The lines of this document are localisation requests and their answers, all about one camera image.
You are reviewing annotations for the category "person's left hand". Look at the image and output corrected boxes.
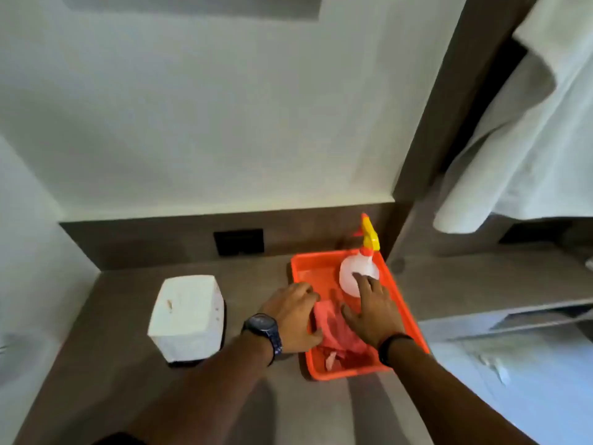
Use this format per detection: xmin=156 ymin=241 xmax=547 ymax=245
xmin=263 ymin=282 xmax=324 ymax=355

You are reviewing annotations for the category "person's right hand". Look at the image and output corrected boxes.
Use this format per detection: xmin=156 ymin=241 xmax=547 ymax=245
xmin=341 ymin=272 xmax=412 ymax=349

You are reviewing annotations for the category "pink cleaning cloth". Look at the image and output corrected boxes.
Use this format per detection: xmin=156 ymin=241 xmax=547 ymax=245
xmin=313 ymin=299 xmax=371 ymax=358

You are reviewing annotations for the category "person's left forearm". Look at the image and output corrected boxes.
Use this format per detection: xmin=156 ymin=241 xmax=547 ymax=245
xmin=124 ymin=333 xmax=275 ymax=445

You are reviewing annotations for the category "person's right forearm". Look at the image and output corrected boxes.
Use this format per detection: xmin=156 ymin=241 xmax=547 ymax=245
xmin=387 ymin=339 xmax=539 ymax=445

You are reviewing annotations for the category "dark wristwatch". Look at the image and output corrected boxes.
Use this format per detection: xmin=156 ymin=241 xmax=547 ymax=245
xmin=241 ymin=313 xmax=284 ymax=367

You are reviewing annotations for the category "white spray bottle yellow trigger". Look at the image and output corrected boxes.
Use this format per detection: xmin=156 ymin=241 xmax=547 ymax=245
xmin=339 ymin=213 xmax=381 ymax=298

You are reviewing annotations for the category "orange plastic tray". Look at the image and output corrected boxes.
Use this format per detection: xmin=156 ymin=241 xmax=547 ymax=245
xmin=290 ymin=248 xmax=431 ymax=382

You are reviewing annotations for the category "black wristband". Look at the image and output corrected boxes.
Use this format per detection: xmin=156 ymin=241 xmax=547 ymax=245
xmin=377 ymin=333 xmax=415 ymax=367

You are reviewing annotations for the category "white tissue box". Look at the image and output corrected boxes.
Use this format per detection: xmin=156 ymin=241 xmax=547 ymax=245
xmin=147 ymin=274 xmax=227 ymax=367

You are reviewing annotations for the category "grey shelf board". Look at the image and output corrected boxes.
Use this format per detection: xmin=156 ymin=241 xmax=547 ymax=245
xmin=418 ymin=297 xmax=593 ymax=343

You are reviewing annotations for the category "white hanging towel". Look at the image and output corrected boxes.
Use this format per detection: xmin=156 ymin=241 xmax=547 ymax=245
xmin=433 ymin=0 xmax=593 ymax=235

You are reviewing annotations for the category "black wall socket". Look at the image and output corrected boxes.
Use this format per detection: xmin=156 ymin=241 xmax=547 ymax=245
xmin=213 ymin=228 xmax=265 ymax=257

